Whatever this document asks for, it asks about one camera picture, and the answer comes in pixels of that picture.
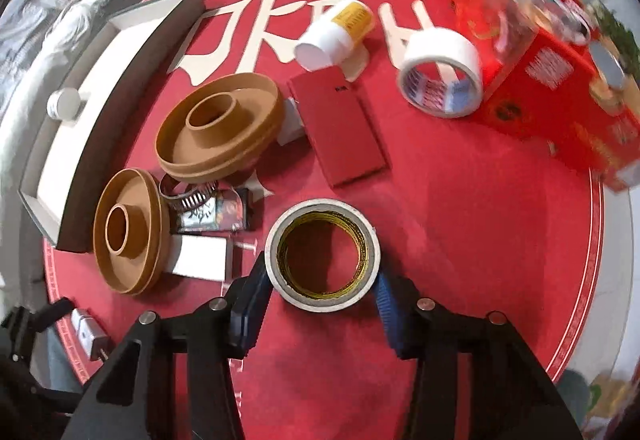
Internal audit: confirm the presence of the grey tray box white inside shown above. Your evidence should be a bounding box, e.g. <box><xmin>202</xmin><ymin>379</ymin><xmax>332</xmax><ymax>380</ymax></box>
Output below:
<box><xmin>18</xmin><ymin>0</ymin><xmax>207</xmax><ymax>253</ymax></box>

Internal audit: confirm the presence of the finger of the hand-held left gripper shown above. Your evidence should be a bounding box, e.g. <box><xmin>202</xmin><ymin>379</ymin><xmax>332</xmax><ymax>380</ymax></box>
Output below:
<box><xmin>0</xmin><ymin>297</ymin><xmax>76</xmax><ymax>361</ymax></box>

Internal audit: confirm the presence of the grey tape roll yellow core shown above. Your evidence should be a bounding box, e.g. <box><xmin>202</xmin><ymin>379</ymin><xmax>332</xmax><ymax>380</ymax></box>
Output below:
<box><xmin>264</xmin><ymin>198</ymin><xmax>382</xmax><ymax>313</ymax></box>

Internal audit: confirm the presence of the large tan plastic spool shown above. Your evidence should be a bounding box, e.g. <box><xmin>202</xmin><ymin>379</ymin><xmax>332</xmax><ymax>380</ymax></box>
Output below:
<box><xmin>155</xmin><ymin>72</ymin><xmax>286</xmax><ymax>184</ymax></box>

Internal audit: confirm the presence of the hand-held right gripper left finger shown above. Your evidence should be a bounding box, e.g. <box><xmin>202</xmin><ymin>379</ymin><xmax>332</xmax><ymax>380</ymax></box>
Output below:
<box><xmin>60</xmin><ymin>262</ymin><xmax>273</xmax><ymax>440</ymax></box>

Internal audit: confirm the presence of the white charger plug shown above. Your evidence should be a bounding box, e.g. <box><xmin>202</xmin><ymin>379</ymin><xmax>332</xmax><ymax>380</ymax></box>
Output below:
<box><xmin>70</xmin><ymin>307</ymin><xmax>110</xmax><ymax>363</ymax></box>

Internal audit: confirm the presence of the dark printed card packet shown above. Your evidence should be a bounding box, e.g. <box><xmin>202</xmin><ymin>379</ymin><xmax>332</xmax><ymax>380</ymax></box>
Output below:
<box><xmin>170</xmin><ymin>187</ymin><xmax>263</xmax><ymax>235</ymax></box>

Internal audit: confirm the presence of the grey crumpled cloth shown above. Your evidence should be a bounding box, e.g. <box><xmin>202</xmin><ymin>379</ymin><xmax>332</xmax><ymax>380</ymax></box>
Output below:
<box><xmin>0</xmin><ymin>0</ymin><xmax>201</xmax><ymax>131</ymax></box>

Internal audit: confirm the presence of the small white round jar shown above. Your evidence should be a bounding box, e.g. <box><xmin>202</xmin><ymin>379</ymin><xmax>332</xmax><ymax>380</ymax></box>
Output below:
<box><xmin>46</xmin><ymin>88</ymin><xmax>82</xmax><ymax>121</ymax></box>

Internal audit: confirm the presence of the metal hose clamp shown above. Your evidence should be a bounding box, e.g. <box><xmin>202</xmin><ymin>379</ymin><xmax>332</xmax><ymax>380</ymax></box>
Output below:
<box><xmin>159</xmin><ymin>175</ymin><xmax>220</xmax><ymax>213</ymax></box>

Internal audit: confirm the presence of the red box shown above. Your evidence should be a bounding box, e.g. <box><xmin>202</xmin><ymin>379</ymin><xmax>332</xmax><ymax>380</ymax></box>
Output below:
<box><xmin>287</xmin><ymin>67</ymin><xmax>391</xmax><ymax>188</ymax></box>

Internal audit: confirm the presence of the small tan plastic spool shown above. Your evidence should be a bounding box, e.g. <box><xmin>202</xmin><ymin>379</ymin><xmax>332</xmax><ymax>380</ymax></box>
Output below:
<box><xmin>93</xmin><ymin>168</ymin><xmax>172</xmax><ymax>295</ymax></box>

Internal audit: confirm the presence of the red printed carton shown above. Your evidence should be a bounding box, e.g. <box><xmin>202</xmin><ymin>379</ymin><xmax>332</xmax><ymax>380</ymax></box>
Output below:
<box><xmin>442</xmin><ymin>0</ymin><xmax>640</xmax><ymax>193</ymax></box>

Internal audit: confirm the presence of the green plant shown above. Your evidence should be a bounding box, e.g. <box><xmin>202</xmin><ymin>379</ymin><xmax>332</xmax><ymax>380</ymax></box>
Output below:
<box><xmin>592</xmin><ymin>0</ymin><xmax>640</xmax><ymax>65</ymax></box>

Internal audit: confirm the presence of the white tape roll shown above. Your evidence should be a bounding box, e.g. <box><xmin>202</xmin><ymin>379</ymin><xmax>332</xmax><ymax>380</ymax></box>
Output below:
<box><xmin>396</xmin><ymin>28</ymin><xmax>485</xmax><ymax>119</ymax></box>

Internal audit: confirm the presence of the small white box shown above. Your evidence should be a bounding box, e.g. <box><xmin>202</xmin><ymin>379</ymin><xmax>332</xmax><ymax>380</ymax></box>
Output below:
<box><xmin>167</xmin><ymin>235</ymin><xmax>235</xmax><ymax>281</ymax></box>

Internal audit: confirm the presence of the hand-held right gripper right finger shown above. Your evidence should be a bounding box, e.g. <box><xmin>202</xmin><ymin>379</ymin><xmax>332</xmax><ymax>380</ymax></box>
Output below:
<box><xmin>372</xmin><ymin>272</ymin><xmax>583</xmax><ymax>440</ymax></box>

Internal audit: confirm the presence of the clear plastic container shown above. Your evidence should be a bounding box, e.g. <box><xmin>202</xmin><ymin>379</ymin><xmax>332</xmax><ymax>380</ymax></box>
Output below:
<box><xmin>492</xmin><ymin>0</ymin><xmax>593</xmax><ymax>65</ymax></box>

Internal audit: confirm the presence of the white cup yellow label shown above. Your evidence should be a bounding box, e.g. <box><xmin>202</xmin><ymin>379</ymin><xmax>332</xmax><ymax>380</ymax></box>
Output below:
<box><xmin>294</xmin><ymin>0</ymin><xmax>376</xmax><ymax>72</ymax></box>

